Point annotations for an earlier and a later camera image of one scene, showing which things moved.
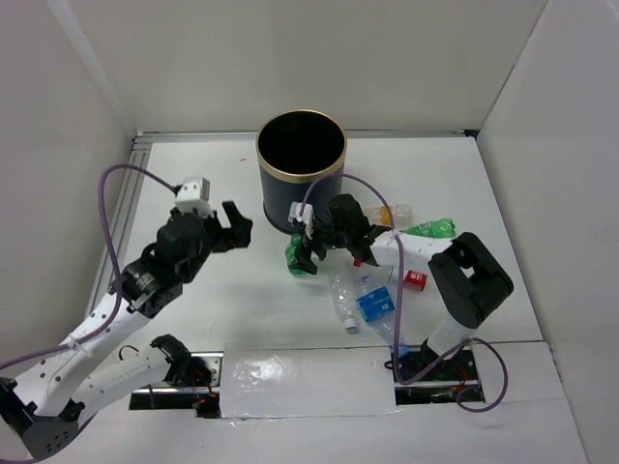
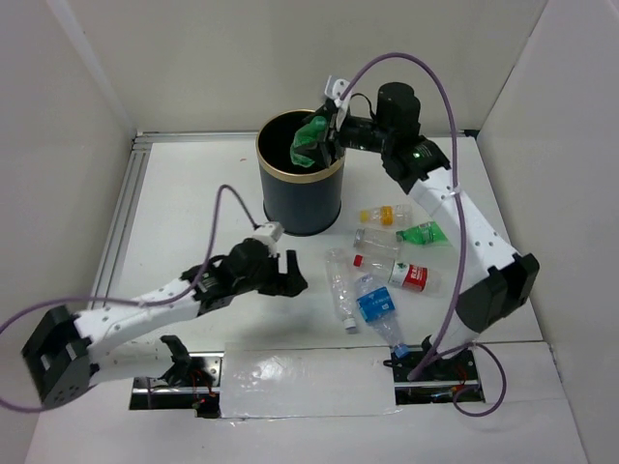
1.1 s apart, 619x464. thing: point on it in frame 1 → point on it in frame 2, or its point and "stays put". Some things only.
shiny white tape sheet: x=280 y=380 stays put
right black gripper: x=304 y=255 → x=321 y=151
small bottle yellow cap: x=378 y=215 stays put
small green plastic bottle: x=291 y=255 → x=306 y=135
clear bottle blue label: x=376 y=305 stays put
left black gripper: x=239 y=237 → x=289 y=283
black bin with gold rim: x=297 y=149 stays put
